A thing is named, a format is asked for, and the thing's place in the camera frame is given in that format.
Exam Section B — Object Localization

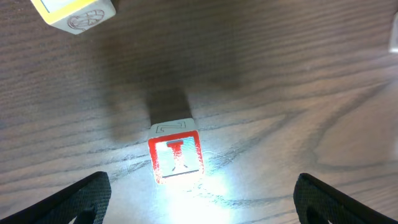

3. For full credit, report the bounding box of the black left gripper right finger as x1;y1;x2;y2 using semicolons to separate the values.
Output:
293;173;397;224

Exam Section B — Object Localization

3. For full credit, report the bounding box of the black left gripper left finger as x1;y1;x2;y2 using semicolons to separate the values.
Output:
1;171;111;224

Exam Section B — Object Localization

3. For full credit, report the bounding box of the red letter I block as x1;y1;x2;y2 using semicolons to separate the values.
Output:
147;118;205;184

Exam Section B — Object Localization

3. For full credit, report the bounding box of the green R block far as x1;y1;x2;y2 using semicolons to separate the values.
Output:
389;13;398;54

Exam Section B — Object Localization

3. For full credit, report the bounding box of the yellow letter block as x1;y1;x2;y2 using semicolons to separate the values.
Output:
31;0;116;35

